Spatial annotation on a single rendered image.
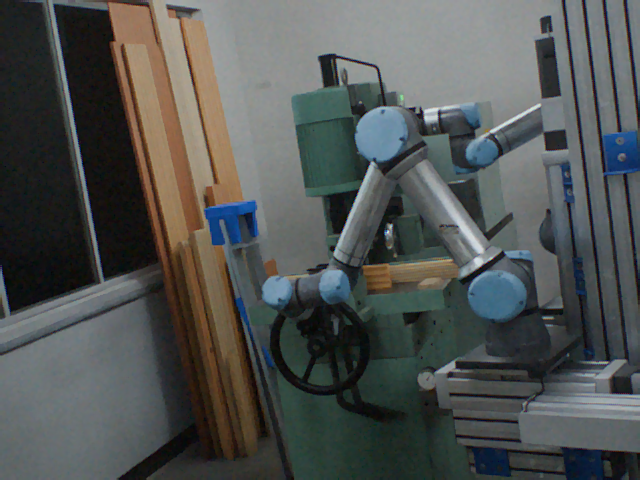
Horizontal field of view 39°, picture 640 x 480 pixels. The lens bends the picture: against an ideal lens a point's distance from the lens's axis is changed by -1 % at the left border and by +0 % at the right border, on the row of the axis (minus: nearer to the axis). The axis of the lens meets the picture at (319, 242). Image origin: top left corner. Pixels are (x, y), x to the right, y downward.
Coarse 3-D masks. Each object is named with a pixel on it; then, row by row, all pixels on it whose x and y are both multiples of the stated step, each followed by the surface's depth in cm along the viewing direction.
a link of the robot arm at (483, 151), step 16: (528, 112) 243; (496, 128) 243; (512, 128) 241; (528, 128) 241; (464, 144) 246; (480, 144) 238; (496, 144) 240; (512, 144) 241; (464, 160) 246; (480, 160) 238
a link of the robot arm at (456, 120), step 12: (444, 108) 254; (456, 108) 252; (468, 108) 251; (444, 120) 253; (456, 120) 252; (468, 120) 250; (480, 120) 254; (444, 132) 255; (456, 132) 252; (468, 132) 252
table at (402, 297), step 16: (400, 288) 266; (432, 288) 258; (448, 288) 262; (256, 304) 277; (368, 304) 263; (384, 304) 261; (400, 304) 260; (416, 304) 258; (432, 304) 257; (448, 304) 260; (256, 320) 275; (272, 320) 273; (288, 320) 272; (368, 320) 257
